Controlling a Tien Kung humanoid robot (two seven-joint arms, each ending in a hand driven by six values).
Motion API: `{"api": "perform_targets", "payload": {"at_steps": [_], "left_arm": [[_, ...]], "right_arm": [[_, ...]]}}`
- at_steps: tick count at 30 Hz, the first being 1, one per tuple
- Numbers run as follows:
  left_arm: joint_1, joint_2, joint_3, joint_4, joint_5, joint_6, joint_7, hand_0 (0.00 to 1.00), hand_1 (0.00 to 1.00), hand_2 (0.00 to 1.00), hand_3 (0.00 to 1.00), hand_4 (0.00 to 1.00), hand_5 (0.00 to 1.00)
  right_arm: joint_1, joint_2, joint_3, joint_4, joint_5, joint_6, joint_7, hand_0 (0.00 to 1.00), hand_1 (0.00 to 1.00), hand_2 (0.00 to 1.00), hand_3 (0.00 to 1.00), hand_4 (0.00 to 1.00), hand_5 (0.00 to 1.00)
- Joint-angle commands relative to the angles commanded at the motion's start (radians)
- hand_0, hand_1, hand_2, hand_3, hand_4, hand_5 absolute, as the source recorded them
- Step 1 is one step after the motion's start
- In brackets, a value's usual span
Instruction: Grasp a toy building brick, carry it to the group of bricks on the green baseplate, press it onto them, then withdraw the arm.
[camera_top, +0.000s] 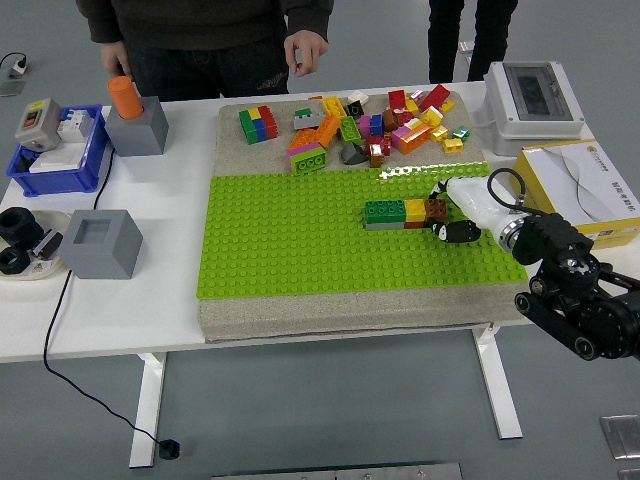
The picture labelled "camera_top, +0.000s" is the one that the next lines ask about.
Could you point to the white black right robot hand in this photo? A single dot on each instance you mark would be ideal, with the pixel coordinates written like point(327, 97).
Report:
point(475, 205)

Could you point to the person's right hand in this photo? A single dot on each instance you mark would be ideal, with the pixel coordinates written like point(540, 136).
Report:
point(116, 57)

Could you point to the person's left hand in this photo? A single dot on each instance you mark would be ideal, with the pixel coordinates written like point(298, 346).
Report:
point(306, 50)

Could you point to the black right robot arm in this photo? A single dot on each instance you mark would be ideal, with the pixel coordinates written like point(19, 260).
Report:
point(565, 260)

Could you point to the long yellow toy brick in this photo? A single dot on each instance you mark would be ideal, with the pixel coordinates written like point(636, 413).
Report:
point(334, 107)

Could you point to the flat orange-red toy brick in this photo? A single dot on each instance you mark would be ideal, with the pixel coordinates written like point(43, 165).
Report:
point(414, 224)

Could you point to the small dark green brick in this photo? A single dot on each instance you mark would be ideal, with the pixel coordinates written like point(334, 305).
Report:
point(302, 114)

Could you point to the small yellow toy brick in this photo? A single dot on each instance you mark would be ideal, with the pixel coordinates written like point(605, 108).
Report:
point(452, 145)
point(411, 106)

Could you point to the white toy brick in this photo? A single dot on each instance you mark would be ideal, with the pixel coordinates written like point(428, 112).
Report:
point(358, 97)

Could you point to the long grey toy brick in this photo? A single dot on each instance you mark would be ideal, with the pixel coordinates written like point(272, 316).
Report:
point(309, 122)

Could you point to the small green toy brick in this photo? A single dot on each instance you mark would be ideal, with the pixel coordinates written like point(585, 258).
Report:
point(461, 132)

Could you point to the black square toy brick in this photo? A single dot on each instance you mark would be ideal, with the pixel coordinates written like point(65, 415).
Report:
point(354, 109)

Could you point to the shiny yellow toy brick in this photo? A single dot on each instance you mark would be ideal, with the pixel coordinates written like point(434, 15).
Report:
point(438, 133)

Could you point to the red stacked toy brick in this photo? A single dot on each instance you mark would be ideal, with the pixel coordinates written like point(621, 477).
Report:
point(270, 122)

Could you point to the yellow stacked toy brick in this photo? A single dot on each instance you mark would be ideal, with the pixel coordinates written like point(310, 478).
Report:
point(255, 113)

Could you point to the large orange toy brick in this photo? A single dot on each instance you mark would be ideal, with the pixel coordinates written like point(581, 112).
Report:
point(415, 138)

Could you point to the blue stacked toy brick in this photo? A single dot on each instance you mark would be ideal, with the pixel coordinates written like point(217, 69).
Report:
point(258, 130)

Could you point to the flat grey toy brick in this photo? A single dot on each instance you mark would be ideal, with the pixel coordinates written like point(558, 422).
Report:
point(384, 226)

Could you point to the magenta toy brick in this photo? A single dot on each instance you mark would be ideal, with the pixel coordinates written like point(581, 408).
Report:
point(364, 126)

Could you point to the green stacked toy brick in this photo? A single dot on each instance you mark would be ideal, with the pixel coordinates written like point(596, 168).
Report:
point(246, 127)

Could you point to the yellow and white brick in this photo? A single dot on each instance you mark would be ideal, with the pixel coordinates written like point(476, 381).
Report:
point(430, 116)

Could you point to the large pink toy brick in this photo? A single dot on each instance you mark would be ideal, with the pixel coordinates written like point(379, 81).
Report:
point(299, 150)

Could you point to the dull yellow toy brick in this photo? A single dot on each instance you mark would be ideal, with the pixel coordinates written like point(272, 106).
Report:
point(447, 106)

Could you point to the red square toy brick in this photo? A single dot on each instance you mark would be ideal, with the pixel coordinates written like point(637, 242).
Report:
point(397, 100)

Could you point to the orange-brown toy brick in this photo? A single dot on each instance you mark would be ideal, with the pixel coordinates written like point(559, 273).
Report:
point(376, 160)

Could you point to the dark brown toy brick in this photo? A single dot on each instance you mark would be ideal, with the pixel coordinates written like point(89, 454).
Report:
point(390, 120)

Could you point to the small red toy brick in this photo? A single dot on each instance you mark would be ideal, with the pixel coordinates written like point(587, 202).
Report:
point(406, 118)

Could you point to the large lime toy brick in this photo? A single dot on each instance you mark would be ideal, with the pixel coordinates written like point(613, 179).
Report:
point(310, 163)

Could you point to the dark red round brick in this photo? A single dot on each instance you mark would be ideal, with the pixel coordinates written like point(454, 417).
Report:
point(377, 146)

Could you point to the dark grey sloped brick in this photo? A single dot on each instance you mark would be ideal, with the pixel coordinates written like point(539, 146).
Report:
point(353, 154)

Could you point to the long red toy brick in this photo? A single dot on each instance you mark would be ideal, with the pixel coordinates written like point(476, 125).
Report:
point(434, 97)

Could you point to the small pink toy brick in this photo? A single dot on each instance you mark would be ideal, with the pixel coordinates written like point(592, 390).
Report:
point(416, 95)

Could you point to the green studded baseplate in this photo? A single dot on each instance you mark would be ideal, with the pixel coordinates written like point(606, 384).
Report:
point(300, 250)

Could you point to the orange cylinder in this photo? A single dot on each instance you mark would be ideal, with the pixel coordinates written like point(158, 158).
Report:
point(125, 100)

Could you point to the white circuit breaker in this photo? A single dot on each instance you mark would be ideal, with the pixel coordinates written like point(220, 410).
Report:
point(75, 125)

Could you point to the grey block with round hole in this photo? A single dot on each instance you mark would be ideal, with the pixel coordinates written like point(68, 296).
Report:
point(140, 135)

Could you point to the person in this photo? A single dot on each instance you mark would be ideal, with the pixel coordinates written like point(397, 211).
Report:
point(200, 30)
point(445, 40)

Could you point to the grey floor plate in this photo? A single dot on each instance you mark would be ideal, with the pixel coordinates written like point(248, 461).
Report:
point(11, 88)

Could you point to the yellow white cardboard box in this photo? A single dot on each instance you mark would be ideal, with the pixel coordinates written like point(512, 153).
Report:
point(590, 170)

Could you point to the white flat panel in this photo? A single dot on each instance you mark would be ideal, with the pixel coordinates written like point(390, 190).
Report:
point(55, 161)

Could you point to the blue plastic bin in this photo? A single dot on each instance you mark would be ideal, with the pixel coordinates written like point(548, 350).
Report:
point(55, 182)

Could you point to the small metal floor plate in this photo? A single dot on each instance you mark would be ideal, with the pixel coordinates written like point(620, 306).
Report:
point(465, 46)

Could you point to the grey-brown mat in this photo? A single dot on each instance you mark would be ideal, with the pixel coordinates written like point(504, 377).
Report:
point(350, 315)

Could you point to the white table leg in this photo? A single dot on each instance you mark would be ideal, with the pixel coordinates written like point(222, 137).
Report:
point(147, 400)
point(497, 390)

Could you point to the large black nut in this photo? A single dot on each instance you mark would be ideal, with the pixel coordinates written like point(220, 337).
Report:
point(10, 222)

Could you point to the grey block with square recess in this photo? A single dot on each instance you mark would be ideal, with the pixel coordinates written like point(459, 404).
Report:
point(100, 255)

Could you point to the small dark block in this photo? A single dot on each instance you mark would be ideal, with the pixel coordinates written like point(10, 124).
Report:
point(47, 245)

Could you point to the white plate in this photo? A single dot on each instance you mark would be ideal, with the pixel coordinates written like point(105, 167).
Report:
point(52, 267)

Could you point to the small black nut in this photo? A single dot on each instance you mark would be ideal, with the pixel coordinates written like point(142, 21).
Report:
point(22, 261)

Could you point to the metal floor box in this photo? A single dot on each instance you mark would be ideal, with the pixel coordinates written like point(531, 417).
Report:
point(622, 436)

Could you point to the long metal floor plate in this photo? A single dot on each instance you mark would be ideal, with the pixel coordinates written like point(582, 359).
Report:
point(335, 471)

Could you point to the black plug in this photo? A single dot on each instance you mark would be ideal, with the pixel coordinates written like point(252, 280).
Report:
point(168, 448)

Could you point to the white electrical enclosure box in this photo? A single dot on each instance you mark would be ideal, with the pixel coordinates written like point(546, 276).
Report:
point(520, 125)

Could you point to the grey switch box red button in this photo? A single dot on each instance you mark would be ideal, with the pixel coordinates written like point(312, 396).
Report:
point(37, 125)

